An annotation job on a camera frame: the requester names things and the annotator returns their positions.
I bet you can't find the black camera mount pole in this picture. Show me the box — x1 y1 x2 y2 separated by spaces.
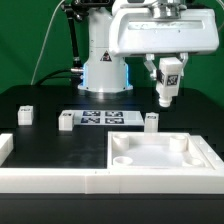
61 0 114 77

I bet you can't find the white U-shaped obstacle fence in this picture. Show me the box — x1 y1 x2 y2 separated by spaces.
0 134 224 194

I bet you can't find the white square tabletop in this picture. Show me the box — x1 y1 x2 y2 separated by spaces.
107 132 213 169

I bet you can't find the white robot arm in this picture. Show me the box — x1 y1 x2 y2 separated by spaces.
72 0 219 96

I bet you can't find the black cable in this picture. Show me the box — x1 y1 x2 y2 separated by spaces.
34 67 83 87

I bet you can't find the white cable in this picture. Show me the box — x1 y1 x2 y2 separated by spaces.
30 0 66 86

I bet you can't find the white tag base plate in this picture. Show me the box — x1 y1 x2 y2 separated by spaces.
61 110 144 126

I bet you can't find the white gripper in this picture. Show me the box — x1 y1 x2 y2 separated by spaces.
109 8 219 80

